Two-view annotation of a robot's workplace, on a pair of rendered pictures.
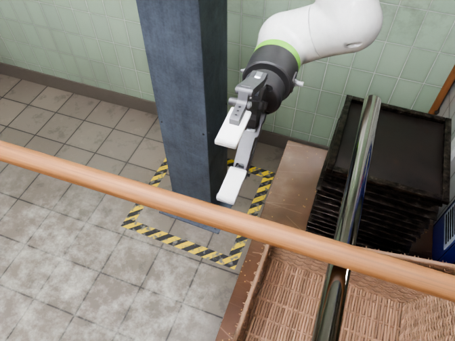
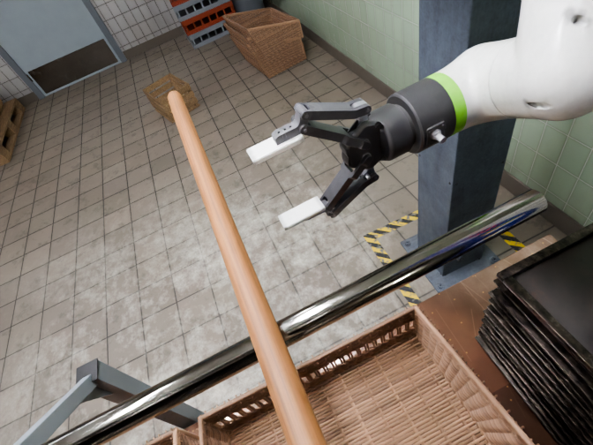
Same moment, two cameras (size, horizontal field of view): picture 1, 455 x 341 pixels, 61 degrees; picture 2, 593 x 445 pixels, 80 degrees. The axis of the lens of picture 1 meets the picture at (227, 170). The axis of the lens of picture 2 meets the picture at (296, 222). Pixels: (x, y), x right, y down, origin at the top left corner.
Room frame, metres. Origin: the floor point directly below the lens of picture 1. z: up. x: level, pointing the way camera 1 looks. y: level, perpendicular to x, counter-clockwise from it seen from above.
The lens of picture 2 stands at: (0.20, -0.34, 1.52)
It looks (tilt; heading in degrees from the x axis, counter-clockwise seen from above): 48 degrees down; 64
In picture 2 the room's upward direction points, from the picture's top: 22 degrees counter-clockwise
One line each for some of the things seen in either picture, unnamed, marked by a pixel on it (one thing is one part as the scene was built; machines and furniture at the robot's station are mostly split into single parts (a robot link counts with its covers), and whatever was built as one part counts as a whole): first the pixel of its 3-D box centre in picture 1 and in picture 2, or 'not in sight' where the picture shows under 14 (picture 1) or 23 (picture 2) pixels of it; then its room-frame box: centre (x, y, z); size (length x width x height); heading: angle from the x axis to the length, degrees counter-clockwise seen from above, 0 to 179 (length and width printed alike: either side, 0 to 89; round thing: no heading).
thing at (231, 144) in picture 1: (233, 127); (275, 145); (0.38, -0.01, 1.26); 0.07 x 0.03 x 0.01; 161
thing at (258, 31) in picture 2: not in sight; (262, 26); (2.02, 2.52, 0.32); 0.56 x 0.49 x 0.28; 78
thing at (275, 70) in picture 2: not in sight; (267, 47); (2.01, 2.54, 0.14); 0.56 x 0.49 x 0.28; 76
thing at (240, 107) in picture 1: (240, 105); (289, 124); (0.40, -0.02, 1.27); 0.05 x 0.01 x 0.03; 161
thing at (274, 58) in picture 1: (271, 76); (418, 119); (0.57, -0.08, 1.19); 0.12 x 0.06 x 0.09; 71
